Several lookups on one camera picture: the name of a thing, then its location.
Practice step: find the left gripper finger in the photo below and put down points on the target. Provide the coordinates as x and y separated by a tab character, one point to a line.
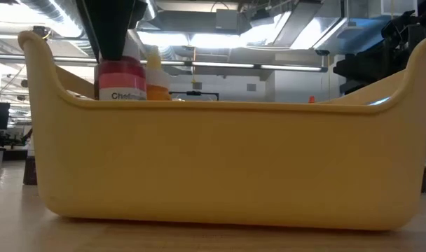
137	10
108	28

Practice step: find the pink food coloring bottle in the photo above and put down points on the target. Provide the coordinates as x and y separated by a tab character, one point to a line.
122	80

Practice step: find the yellow food coloring bottle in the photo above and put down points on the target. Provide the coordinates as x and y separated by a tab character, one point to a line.
157	91

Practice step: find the long ceiling light bar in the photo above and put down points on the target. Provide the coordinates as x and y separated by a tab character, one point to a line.
234	65

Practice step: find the yellow plastic bin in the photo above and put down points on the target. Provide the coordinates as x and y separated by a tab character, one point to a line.
213	157

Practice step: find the silver ventilation duct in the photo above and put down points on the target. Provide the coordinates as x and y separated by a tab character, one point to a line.
150	8

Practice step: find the black round overhead camera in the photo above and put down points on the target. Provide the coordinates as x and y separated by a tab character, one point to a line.
41	32

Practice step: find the black frame bracket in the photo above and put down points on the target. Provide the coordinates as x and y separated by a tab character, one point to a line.
193	93

